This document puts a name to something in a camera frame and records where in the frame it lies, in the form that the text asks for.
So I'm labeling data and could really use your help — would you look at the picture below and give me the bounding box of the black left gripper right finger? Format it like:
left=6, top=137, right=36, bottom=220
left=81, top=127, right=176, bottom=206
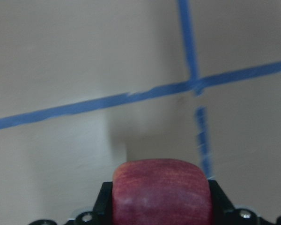
left=208, top=180, right=235, bottom=215

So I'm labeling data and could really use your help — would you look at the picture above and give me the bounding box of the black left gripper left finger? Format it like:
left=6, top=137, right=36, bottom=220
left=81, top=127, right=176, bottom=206
left=93, top=181, right=113, bottom=215

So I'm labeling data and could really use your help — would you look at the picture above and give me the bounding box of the red apple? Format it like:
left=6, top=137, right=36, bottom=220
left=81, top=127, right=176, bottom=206
left=112, top=159, right=214, bottom=225

